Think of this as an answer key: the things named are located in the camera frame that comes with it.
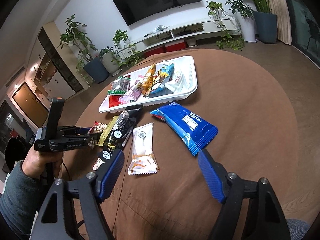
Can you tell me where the brown wooden door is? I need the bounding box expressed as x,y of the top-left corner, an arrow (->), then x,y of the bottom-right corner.
12,82 -> 48,128

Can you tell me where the red snack bag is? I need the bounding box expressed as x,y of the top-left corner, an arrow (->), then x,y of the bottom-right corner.
109,95 -> 124,108

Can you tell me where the white plastic tray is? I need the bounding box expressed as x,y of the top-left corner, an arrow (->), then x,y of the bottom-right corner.
99,56 -> 198,113

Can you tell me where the black cable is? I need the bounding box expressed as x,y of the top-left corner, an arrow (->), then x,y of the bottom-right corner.
61,161 -> 70,182

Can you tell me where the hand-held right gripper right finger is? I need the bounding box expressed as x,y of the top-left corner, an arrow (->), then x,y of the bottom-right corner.
197,149 -> 292,240

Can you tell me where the plant in tall white pot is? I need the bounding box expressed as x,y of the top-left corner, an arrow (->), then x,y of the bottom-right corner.
225,0 -> 258,43

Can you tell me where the blue snack packet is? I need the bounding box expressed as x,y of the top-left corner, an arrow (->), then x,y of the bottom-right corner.
149,102 -> 218,157

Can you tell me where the black outdoor chair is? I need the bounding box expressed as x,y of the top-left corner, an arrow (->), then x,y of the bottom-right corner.
307,19 -> 320,52

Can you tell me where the beige curtain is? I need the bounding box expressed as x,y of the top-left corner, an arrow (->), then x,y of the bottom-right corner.
260,0 -> 293,46

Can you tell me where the black snack packet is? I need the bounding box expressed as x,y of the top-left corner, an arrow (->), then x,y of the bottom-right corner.
100,104 -> 144,160

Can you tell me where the large trailing pothos plant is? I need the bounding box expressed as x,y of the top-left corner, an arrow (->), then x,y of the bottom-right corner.
111,29 -> 144,68

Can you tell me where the tall tree plant blue pot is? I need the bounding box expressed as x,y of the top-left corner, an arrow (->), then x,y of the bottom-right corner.
58,14 -> 110,84

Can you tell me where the thin plant on wire stand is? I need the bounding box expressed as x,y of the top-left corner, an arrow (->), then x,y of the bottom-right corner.
75,55 -> 92,80

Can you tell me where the small white cake packet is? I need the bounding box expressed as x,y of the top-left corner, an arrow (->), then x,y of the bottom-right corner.
127,122 -> 160,175

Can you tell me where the broad leaf plant blue pot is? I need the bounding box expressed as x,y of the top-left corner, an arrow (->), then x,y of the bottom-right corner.
229,0 -> 278,43

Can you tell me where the plant in grey ribbed pot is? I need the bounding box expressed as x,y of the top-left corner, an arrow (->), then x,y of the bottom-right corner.
99,47 -> 120,75

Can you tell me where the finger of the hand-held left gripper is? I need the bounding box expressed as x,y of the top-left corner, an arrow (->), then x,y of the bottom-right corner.
64,134 -> 100,149
58,126 -> 94,135

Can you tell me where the person's left hand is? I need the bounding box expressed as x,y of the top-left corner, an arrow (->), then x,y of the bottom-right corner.
21,150 -> 63,180

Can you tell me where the small trailing vine plant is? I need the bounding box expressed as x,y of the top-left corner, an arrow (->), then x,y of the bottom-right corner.
205,0 -> 245,50

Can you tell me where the glass sliding door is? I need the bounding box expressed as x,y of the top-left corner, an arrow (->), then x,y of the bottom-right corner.
282,0 -> 320,68

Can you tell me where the pink snack packet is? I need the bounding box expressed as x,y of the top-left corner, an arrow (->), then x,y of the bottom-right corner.
119,84 -> 142,104

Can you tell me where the black wall television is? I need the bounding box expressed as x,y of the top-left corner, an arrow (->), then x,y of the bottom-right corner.
110,0 -> 202,26

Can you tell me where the person's left forearm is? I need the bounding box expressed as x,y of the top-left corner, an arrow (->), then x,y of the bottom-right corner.
0,160 -> 54,230

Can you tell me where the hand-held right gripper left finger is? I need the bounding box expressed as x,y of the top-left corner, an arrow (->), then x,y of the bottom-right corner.
30,149 -> 125,240

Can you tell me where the red patterned snack packet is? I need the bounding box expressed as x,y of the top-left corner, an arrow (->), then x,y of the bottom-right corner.
89,121 -> 108,149

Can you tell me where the red storage box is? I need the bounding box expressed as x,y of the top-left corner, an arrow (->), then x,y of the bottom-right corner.
165,41 -> 187,52
144,47 -> 165,58

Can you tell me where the black set-top box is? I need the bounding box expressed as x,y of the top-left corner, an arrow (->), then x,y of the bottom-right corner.
175,29 -> 198,36

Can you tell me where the panda print snack packet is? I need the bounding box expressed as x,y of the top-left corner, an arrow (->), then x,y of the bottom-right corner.
150,61 -> 175,95

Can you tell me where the brown tablecloth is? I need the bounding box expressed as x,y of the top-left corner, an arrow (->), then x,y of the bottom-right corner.
61,47 -> 313,240

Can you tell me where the orange cartoon snack packet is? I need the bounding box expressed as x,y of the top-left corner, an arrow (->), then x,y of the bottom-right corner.
142,64 -> 157,97

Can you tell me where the white wall cabinet unit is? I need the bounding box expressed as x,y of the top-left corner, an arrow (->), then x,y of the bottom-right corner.
24,21 -> 84,110

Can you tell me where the gold snack packet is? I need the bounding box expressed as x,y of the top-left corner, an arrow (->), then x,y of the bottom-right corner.
99,116 -> 119,147

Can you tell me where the small white red packet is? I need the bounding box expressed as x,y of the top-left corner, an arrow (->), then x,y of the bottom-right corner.
92,158 -> 105,171

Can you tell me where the green edged dark snack packet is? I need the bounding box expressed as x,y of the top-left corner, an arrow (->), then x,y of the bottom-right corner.
108,76 -> 132,95

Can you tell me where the large white snack bag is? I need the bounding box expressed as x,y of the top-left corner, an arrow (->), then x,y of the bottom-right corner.
165,71 -> 187,93

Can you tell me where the white television cabinet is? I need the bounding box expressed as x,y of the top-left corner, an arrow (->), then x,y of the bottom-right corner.
120,17 -> 238,53

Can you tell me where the person's right forearm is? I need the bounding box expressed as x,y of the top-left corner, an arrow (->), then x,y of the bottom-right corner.
285,218 -> 317,240

